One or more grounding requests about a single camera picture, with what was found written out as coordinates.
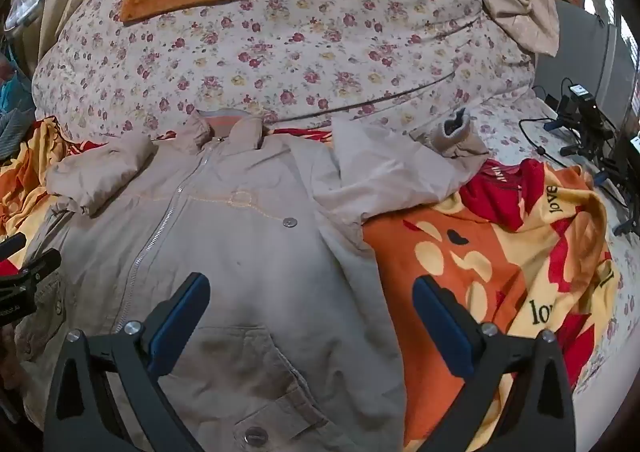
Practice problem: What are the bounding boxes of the teal cloth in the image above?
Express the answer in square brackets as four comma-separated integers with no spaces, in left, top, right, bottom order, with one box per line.
[0,56,36,117]

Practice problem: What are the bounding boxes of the clear plastic object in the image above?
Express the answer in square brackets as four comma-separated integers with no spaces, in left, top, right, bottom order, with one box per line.
[5,0,46,30]

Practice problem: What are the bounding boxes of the floral quilt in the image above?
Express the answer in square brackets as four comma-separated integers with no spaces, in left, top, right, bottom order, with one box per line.
[32,0,536,143]

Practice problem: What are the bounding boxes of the black electronic devices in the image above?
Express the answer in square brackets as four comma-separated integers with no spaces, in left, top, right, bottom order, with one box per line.
[557,94,618,157]

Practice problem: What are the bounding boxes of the grey ribbed cloth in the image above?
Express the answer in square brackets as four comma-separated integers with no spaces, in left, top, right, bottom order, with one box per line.
[0,106,37,163]

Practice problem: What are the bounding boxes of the grey panel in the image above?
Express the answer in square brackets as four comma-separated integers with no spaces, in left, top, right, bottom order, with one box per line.
[535,0,626,133]

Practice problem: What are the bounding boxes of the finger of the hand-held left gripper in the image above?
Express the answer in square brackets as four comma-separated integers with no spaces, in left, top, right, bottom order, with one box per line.
[0,232,27,260]
[20,249,62,285]

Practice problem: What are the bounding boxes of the beige zip jacket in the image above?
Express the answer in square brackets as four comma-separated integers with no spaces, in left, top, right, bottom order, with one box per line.
[15,109,491,452]

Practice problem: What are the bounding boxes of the orange red printed blanket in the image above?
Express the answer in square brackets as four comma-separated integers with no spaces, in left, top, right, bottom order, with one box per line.
[0,117,621,452]

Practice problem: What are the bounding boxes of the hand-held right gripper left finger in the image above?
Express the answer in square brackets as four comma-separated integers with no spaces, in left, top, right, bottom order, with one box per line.
[42,272,211,452]

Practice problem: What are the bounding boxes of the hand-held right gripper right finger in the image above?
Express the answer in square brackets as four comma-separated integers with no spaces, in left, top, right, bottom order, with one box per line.
[412,274,573,452]

